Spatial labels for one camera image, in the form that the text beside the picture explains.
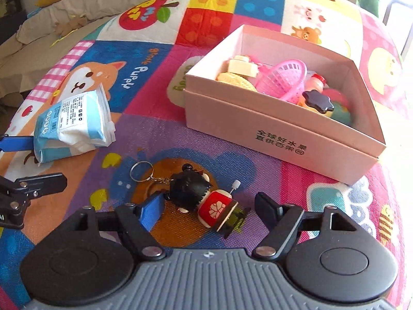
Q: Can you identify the brown plush toy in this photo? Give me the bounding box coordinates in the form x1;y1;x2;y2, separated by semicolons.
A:
53;15;89;37

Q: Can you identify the small red-capped toy bottle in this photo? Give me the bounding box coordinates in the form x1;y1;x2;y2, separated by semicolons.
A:
305;74;329;100

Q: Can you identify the blue white tissue packet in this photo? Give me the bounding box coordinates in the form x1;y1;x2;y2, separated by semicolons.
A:
34;83;117;166

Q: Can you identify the black star-shaped knob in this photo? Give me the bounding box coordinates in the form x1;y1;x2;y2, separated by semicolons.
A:
301;90;335;114

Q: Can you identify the pink plastic toy basket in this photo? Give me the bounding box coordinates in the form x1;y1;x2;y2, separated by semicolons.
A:
255;59;308;104

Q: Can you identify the colourful printed play mat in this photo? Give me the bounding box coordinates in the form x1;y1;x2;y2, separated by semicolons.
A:
0;0;411;310

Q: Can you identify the beige sofa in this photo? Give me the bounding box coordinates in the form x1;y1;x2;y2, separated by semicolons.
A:
0;0;233;107

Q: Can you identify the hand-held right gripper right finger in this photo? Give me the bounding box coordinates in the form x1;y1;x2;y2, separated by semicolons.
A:
253;192;357;263

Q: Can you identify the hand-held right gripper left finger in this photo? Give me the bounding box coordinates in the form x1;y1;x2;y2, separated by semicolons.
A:
73;193;166;263

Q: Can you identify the black-haired doll keychain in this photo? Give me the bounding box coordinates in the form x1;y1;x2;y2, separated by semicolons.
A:
130;161;251;240

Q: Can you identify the pink cardboard box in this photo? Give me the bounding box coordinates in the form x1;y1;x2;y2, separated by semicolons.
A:
183;24;387;184

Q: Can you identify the cream toy block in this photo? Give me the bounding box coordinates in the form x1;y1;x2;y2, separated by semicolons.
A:
227;56;259;79

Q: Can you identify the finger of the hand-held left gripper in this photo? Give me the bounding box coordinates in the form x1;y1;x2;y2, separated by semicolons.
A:
0;135;37;153
0;173;68;230

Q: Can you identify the yellow waffle toy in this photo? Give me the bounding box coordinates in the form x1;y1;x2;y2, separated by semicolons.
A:
216;71;258;93

